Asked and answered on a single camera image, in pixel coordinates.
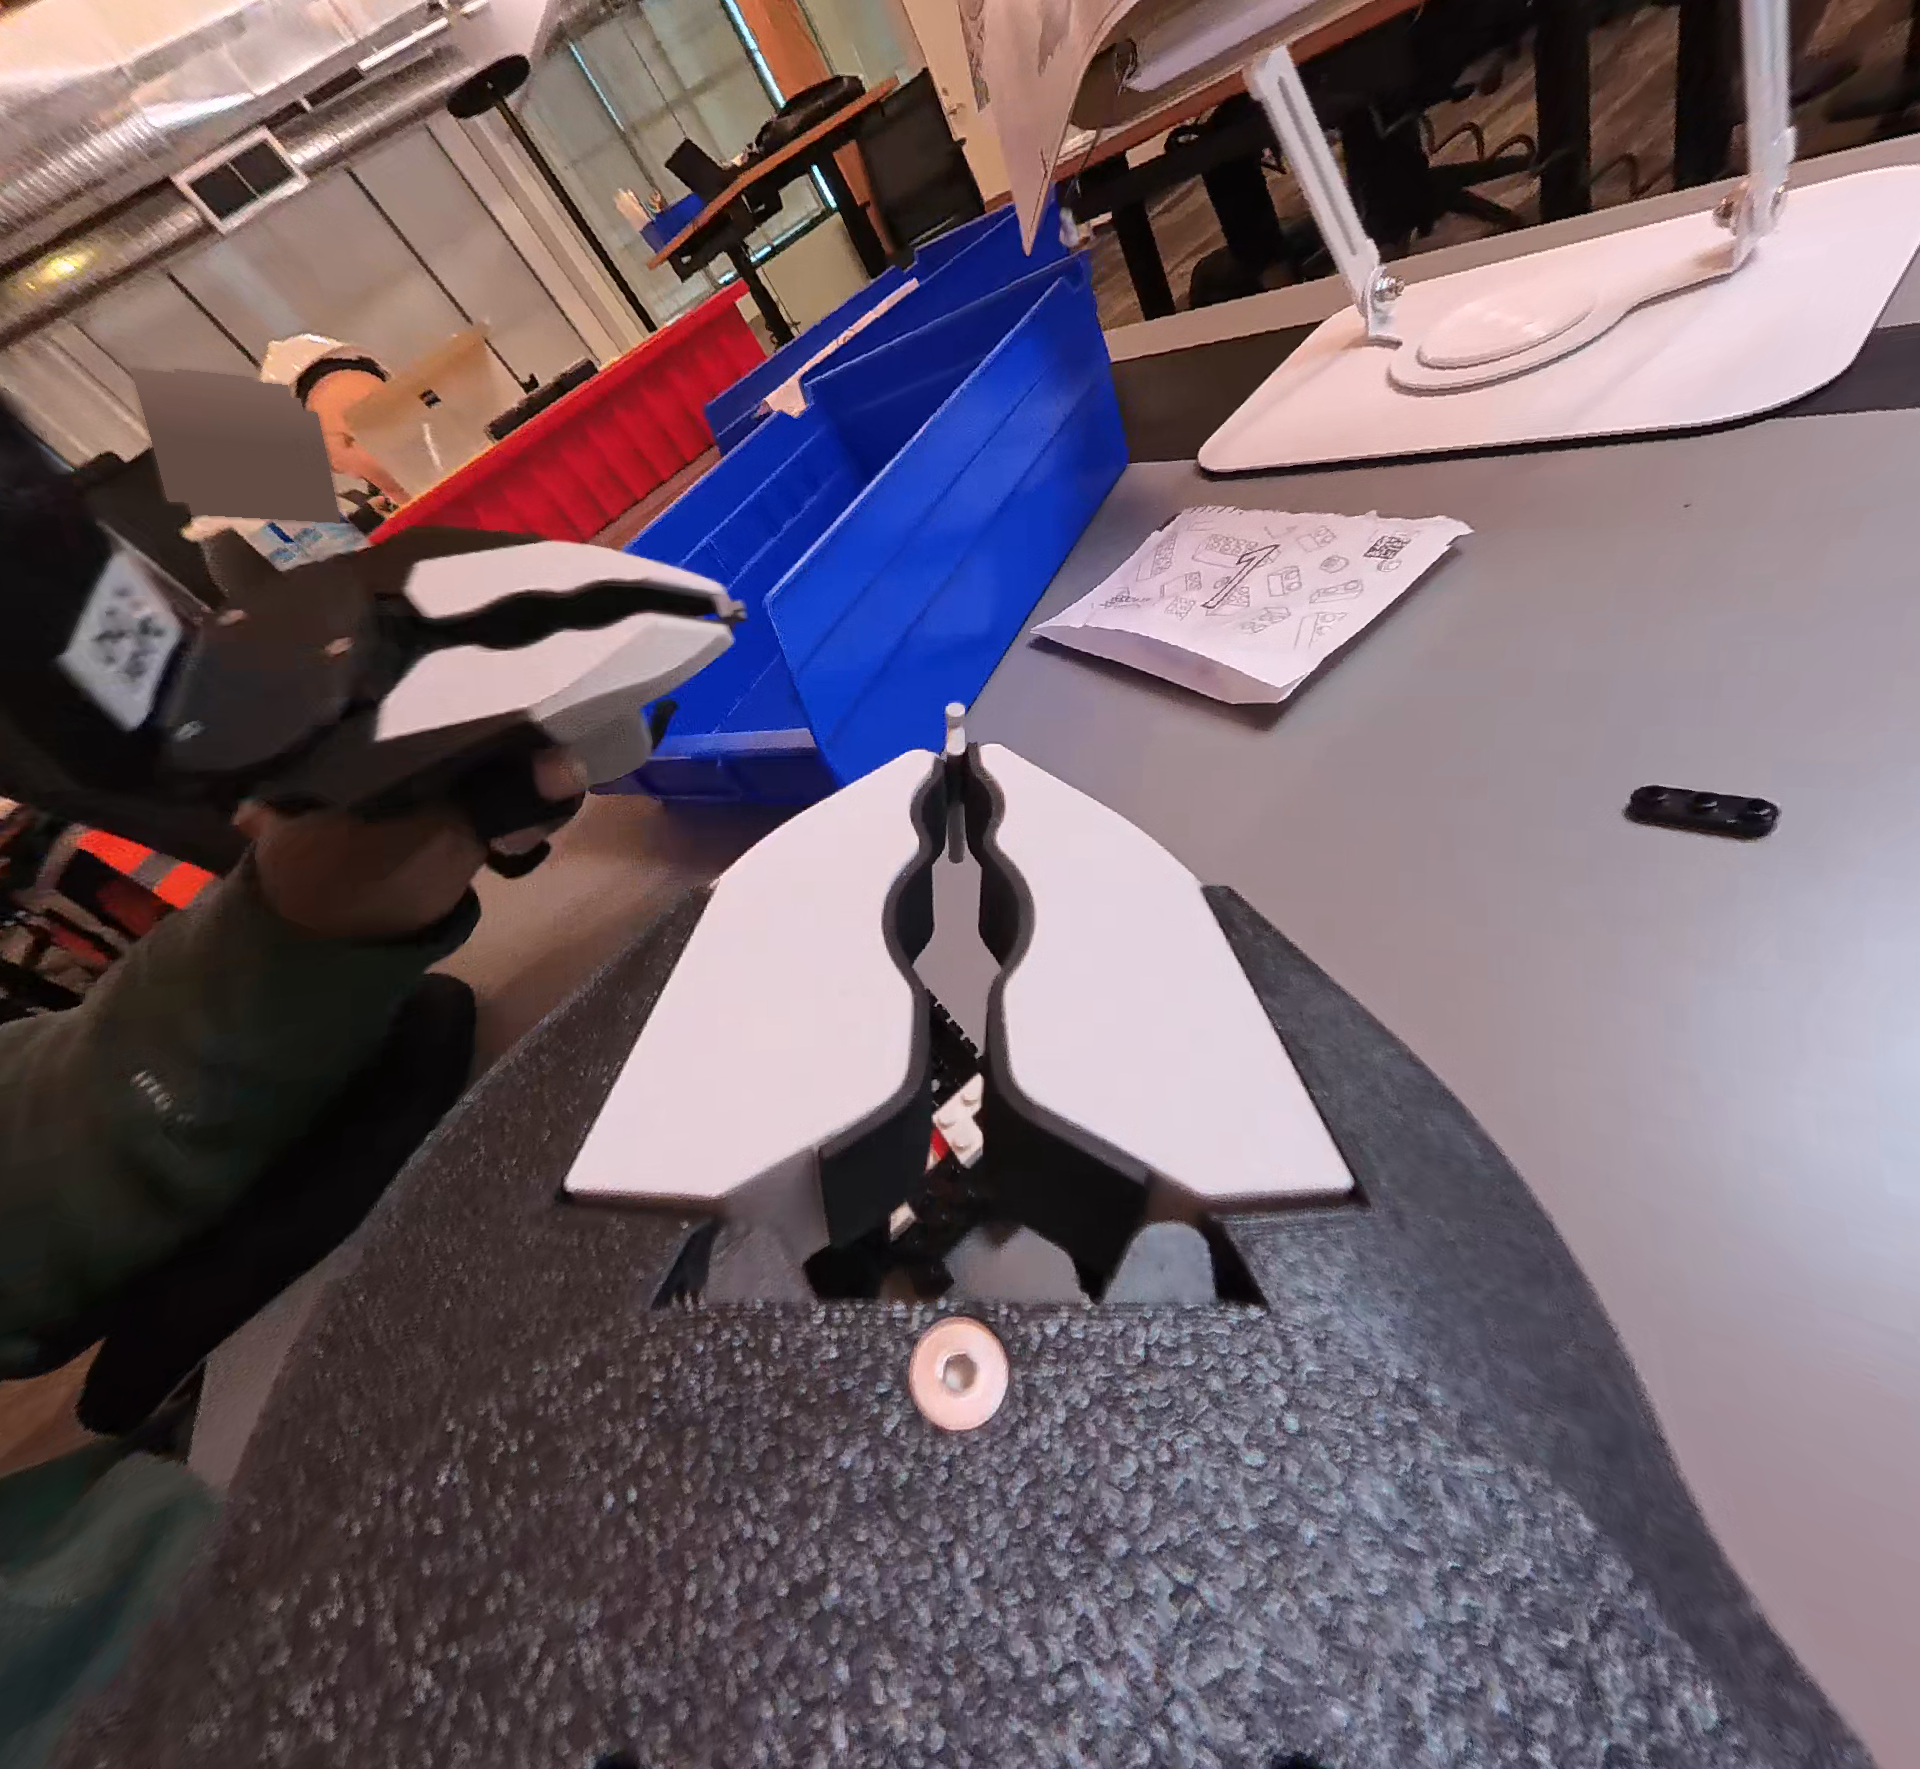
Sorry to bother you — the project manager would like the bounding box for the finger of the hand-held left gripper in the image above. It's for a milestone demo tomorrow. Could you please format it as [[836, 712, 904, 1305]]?
[[402, 538, 743, 644], [371, 624, 743, 787]]

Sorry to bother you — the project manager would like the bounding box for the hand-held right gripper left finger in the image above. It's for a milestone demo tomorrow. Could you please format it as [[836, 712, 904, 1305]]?
[[565, 745, 961, 1219]]

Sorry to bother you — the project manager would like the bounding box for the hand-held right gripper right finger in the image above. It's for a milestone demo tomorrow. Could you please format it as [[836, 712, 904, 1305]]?
[[967, 749, 1358, 1219]]

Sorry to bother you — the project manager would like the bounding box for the blue plastic bin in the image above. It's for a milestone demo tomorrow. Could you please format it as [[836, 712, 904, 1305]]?
[[702, 200, 1044, 458], [610, 251, 1139, 809]]

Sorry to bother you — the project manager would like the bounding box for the person's left forearm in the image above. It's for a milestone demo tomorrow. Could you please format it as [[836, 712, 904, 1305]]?
[[0, 864, 488, 1388]]

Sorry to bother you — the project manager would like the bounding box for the small black lego piece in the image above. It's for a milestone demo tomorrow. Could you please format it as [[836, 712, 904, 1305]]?
[[1625, 783, 1785, 846]]

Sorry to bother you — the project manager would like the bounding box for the person's left hand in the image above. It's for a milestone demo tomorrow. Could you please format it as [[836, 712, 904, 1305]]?
[[241, 745, 592, 945]]

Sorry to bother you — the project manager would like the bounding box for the red plastic bin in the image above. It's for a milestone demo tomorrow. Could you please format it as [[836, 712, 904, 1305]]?
[[377, 285, 776, 551]]

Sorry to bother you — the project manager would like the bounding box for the orange traffic cone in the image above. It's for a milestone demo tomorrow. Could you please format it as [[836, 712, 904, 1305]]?
[[0, 817, 220, 1010]]

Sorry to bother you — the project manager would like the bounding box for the white printed paper bag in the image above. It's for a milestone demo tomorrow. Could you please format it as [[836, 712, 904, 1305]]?
[[1035, 506, 1473, 712]]

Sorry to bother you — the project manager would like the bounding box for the dark wooden table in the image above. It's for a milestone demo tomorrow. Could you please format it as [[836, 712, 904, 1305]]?
[[639, 72, 909, 349]]

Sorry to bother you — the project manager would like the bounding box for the white book stand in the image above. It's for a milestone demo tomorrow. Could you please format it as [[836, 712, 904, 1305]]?
[[1196, 0, 1920, 478]]

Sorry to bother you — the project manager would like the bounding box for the person's torso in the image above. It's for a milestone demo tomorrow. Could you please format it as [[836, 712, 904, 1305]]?
[[0, 1439, 237, 1769]]

